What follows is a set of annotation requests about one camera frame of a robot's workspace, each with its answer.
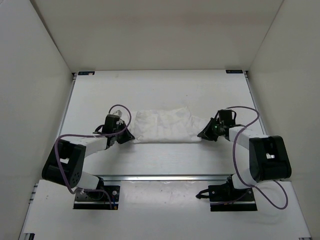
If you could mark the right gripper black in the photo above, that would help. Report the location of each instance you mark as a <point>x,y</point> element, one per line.
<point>206,134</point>

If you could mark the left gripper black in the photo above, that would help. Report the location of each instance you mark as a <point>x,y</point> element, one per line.
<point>127,137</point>

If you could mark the white pleated skirt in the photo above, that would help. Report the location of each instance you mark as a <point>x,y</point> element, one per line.
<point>166,126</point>

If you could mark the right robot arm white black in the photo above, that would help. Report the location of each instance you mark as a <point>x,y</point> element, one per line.
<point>268,158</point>

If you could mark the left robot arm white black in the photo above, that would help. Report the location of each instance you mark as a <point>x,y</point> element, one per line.
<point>64,165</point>

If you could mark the blue label right corner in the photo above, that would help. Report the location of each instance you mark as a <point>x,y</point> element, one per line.
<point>234,71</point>

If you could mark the blue label corner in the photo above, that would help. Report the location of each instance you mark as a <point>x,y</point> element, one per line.
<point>234,71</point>
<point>86,73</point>

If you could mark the blue label left corner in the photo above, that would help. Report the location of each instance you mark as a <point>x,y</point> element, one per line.
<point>86,73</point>

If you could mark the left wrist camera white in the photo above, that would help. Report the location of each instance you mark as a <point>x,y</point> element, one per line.
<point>118,113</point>

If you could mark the aluminium front table rail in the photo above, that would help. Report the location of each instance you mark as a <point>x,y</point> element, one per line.
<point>165,178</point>

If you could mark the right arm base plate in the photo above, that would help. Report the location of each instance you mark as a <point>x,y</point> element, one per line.
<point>224,198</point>

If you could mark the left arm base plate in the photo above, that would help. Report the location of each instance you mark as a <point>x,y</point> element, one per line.
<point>84,200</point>

